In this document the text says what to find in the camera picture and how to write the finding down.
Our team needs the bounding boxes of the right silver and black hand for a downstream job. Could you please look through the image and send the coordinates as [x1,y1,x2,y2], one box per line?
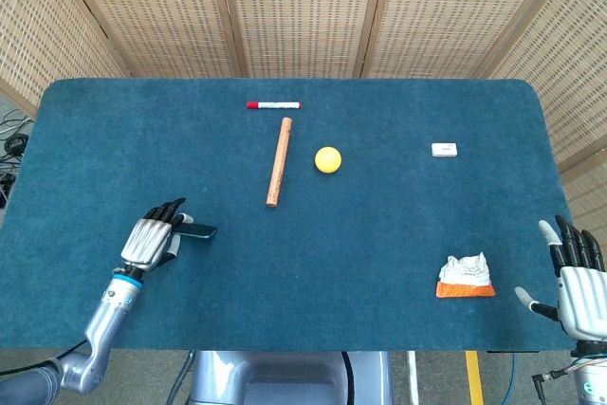
[514,213,607,343]

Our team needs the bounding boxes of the left silver and black hand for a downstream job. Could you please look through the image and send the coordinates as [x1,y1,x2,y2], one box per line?
[120,197,194,274]

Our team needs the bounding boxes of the small black rectangular device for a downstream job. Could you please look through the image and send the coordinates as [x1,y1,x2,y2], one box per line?
[172,223,219,241]

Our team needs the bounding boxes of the crumpled white and orange packet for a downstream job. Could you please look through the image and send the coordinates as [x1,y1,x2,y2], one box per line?
[434,251,497,301]

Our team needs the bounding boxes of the blue table cloth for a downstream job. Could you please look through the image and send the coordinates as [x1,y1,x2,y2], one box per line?
[0,77,577,354]

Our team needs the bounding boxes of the wooden cylindrical stick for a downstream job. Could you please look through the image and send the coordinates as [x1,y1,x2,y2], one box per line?
[265,116,294,209]

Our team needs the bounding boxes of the red and white marker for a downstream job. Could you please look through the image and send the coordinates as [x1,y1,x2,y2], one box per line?
[246,101,303,111]

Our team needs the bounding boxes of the yellow ball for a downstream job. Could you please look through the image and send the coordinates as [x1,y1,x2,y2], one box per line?
[314,146,343,175]

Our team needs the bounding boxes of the grey robot torso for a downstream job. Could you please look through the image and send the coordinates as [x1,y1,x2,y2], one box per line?
[188,350,395,405]

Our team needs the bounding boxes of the woven rattan folding screen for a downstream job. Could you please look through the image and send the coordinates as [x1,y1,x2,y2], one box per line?
[0,0,607,240]

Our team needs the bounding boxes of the black floor cables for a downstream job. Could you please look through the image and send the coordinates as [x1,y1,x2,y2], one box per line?
[0,108,34,210]

